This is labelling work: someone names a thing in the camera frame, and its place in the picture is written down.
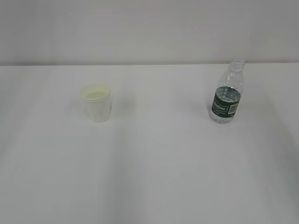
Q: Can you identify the clear water bottle green label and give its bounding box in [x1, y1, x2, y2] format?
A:
[209, 58, 245, 124]

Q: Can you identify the white paper cup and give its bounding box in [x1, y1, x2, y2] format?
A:
[80, 83, 112, 123]

